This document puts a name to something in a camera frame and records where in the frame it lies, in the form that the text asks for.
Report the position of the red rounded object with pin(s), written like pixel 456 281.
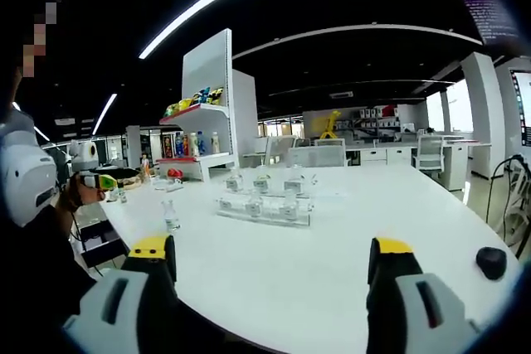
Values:
pixel 174 173

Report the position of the white tall cabinet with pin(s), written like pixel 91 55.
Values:
pixel 245 117

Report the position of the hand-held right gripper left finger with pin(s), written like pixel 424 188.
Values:
pixel 124 312

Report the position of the white display shelf unit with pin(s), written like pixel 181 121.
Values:
pixel 205 68

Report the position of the clear acrylic reagent rack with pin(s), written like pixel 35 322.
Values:
pixel 269 221

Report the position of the row of colourful snack bags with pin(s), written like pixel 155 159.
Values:
pixel 203 95

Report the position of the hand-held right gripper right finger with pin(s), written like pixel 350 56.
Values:
pixel 419 312

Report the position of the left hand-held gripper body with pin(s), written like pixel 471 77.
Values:
pixel 85 155

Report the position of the dark red snack can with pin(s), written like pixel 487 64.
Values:
pixel 168 147

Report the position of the white chair frame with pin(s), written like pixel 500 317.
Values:
pixel 516 221

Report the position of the orange snack can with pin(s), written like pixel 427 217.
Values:
pixel 186 146

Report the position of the clear glass reagent bottle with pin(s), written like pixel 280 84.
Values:
pixel 171 221
pixel 293 182
pixel 290 209
pixel 235 182
pixel 255 207
pixel 262 182

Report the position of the orange figure bottle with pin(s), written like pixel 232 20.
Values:
pixel 145 167

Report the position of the spice bottle with black cap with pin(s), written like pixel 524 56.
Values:
pixel 122 194

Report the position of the far shelf of small boxes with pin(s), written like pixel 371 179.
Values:
pixel 369 119

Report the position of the basket of bread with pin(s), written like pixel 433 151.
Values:
pixel 124 177

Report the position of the cream drink bottle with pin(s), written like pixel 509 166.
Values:
pixel 194 146
pixel 215 143

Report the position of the black puck-shaped object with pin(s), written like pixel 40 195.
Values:
pixel 491 263

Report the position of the short ceiling light strip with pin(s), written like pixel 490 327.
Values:
pixel 104 114

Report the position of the white box with black inside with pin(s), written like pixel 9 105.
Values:
pixel 103 242

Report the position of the person's left hand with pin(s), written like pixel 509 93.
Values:
pixel 79 198

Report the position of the white office desk with drawers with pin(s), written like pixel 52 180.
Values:
pixel 373 156

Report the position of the white worn chest device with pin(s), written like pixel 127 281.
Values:
pixel 25 176

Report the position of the white mesh office chair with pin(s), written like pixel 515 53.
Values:
pixel 303 157
pixel 332 155
pixel 280 151
pixel 429 151

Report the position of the ceiling air vent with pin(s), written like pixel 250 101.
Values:
pixel 341 94

